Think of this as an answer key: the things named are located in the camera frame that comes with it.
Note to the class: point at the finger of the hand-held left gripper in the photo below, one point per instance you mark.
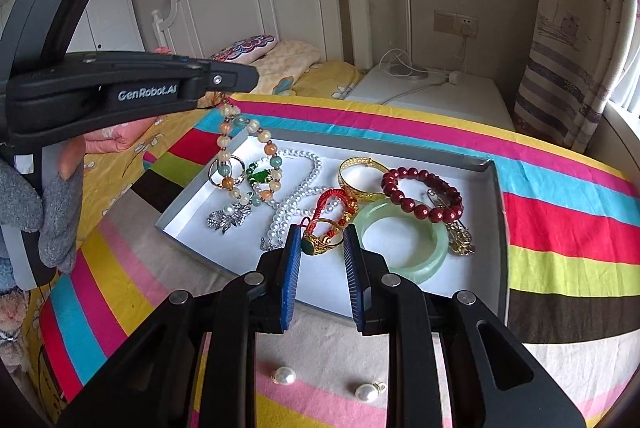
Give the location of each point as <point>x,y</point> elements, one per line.
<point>230,78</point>

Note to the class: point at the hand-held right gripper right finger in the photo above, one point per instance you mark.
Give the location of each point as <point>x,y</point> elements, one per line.
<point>352,278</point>

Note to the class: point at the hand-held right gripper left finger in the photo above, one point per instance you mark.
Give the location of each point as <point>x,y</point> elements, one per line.
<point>290,278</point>

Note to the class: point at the grey jewelry box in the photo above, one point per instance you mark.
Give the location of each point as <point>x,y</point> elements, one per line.
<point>325,283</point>

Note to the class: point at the silver rhinestone brooch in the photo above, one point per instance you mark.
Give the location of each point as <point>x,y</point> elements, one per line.
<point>227,218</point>

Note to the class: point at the gold bangle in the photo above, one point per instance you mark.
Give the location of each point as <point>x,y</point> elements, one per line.
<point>350,183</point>

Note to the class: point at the gold filigree pendant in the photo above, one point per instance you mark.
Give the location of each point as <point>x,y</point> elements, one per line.
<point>460,243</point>

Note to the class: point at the person's left forearm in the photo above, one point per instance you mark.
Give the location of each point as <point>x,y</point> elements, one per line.
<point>9,313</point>

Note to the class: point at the person's left hand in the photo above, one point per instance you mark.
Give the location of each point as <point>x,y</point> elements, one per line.
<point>65,218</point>

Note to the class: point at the embroidered floral pillow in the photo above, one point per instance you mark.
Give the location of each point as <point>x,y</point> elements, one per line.
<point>245,48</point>

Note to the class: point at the cream floral pillow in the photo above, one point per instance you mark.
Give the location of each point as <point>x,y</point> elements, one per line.
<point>290,58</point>

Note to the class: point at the pale green jade bangle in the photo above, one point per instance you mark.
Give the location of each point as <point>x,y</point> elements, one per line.
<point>430,268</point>

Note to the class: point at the white wooden headboard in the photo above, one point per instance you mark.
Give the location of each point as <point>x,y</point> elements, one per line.
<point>280,8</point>

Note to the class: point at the white wardrobe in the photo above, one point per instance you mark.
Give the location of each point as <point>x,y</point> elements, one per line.
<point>110,23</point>

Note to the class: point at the pearl earring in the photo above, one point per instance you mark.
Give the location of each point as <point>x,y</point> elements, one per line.
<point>285,375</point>
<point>364,392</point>

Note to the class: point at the white pole lamp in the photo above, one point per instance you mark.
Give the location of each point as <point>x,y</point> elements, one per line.
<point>407,8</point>

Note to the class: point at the white nightstand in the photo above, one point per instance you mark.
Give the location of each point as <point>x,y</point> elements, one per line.
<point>450,101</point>

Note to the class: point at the colourful striped cloth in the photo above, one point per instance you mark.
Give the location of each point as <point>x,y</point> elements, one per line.
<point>550,208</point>

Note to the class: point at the window sill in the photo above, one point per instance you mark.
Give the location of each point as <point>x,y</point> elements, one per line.
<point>615,151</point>

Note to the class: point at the printed cream curtain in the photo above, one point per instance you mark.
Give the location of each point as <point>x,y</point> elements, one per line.
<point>565,58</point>

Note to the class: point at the window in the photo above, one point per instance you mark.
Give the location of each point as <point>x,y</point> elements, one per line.
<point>631,108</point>

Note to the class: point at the wall socket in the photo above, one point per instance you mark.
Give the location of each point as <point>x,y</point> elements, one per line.
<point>450,22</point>

